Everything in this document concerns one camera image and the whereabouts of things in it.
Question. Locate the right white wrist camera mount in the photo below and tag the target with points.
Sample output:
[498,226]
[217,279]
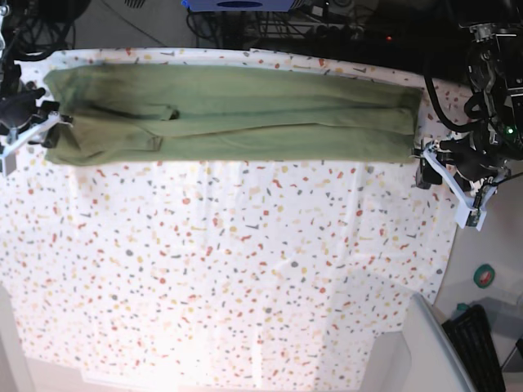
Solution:
[17,139]

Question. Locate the black keyboard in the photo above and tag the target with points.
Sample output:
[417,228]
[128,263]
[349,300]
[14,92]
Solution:
[470,335]

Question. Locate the green tape roll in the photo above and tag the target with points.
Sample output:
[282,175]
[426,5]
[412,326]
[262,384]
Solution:
[484,276]

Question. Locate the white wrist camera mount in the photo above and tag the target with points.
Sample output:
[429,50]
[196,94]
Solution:
[472,196]
[17,139]

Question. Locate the green t-shirt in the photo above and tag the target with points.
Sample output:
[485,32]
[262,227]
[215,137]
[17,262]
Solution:
[144,113]

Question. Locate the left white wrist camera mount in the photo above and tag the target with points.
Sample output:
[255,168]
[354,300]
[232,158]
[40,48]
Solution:
[472,196]

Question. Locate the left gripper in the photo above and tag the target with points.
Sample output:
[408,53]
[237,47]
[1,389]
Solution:
[473,158]

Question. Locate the terrazzo pattern table cloth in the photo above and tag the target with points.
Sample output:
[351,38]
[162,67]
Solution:
[250,276]

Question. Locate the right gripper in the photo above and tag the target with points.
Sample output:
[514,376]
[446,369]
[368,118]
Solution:
[20,111]

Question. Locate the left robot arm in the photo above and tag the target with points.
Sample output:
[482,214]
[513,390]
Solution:
[493,135]

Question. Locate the blue box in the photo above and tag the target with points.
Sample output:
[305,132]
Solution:
[242,5]

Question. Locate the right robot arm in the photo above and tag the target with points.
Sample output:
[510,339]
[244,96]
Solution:
[25,36]

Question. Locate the grey plastic bin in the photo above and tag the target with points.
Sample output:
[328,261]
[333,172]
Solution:
[435,365]

